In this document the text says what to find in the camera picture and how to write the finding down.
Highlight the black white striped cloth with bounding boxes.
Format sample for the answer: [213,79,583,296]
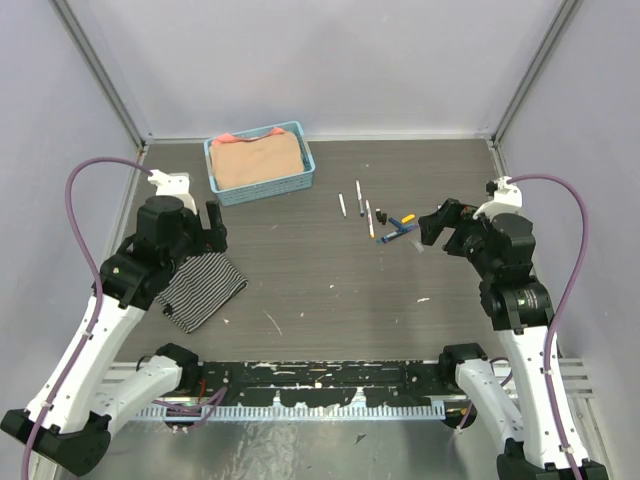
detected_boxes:
[155,253,248,334]

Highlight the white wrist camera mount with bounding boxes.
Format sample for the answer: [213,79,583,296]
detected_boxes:
[148,169,198,214]
[473,176,523,219]

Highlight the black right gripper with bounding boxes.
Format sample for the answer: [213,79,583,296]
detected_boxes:
[419,196,498,277]

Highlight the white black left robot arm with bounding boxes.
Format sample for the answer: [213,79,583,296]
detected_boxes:
[1,195,227,476]

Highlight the white pen blue end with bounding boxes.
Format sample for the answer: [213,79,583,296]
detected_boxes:
[355,179,365,217]

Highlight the peach folded cloth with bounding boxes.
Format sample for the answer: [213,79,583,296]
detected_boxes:
[208,127,304,190]

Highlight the white pen black tip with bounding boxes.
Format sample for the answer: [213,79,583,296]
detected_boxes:
[338,192,347,218]

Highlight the purple gel pen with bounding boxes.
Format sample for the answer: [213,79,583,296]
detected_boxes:
[376,225,420,245]

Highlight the clear pen cap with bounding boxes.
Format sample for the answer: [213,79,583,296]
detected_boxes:
[411,239,424,253]

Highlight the slotted cable duct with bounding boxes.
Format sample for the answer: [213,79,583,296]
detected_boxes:
[137,402,446,421]

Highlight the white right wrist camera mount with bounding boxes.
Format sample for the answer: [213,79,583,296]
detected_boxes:
[473,176,523,219]

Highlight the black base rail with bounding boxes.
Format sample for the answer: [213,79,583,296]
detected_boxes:
[201,360,462,408]

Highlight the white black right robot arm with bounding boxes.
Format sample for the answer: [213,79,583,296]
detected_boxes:
[418,199,608,479]

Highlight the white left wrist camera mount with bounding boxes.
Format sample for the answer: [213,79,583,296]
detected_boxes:
[148,169,198,214]

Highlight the white pen yellow end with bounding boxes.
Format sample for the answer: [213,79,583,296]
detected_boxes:
[365,199,375,239]

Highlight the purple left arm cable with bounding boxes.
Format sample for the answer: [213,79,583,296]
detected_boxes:
[19,157,155,480]

